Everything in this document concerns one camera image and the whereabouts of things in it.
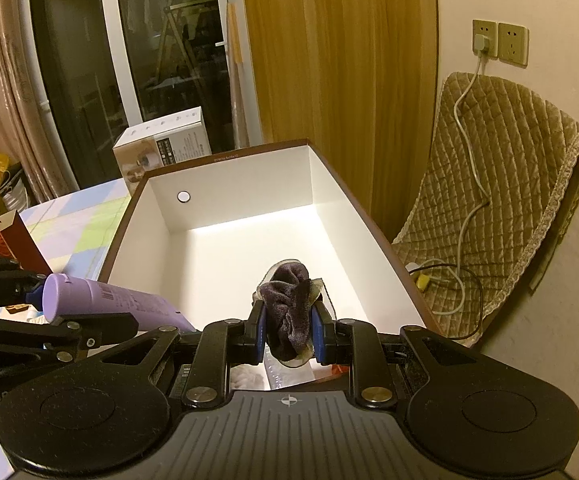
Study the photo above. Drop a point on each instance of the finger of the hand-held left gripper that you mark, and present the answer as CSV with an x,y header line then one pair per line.
x,y
94,327
34,296

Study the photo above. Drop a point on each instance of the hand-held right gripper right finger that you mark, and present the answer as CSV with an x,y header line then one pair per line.
x,y
318,335

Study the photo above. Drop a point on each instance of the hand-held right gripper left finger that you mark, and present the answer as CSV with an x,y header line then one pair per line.
x,y
259,332

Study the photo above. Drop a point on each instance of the purple tube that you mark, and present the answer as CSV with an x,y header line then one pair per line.
x,y
114,302

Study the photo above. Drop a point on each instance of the dark velvet scrunchie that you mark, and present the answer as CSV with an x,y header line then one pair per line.
x,y
289,305

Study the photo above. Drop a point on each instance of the brown cardboard box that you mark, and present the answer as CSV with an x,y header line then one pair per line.
x,y
249,250

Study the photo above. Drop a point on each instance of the red gift box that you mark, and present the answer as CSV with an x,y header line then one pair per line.
x,y
4,232

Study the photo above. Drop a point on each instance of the checked tablecloth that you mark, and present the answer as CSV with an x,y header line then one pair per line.
x,y
79,230

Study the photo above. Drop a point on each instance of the beige curtain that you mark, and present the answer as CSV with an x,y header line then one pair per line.
x,y
9,110

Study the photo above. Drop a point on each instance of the white product box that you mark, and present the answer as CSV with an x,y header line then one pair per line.
x,y
169,132

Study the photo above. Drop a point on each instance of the glass sliding door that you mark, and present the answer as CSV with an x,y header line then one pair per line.
x,y
94,60

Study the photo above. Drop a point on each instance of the wooden wardrobe panel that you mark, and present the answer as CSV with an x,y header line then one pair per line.
x,y
344,85

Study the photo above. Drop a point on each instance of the quilted chair cover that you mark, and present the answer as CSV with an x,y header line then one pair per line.
x,y
519,160

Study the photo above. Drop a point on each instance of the white charger plug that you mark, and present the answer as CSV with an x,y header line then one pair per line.
x,y
482,45

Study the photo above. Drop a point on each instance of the wall socket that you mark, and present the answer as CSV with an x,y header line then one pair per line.
x,y
513,45
484,27

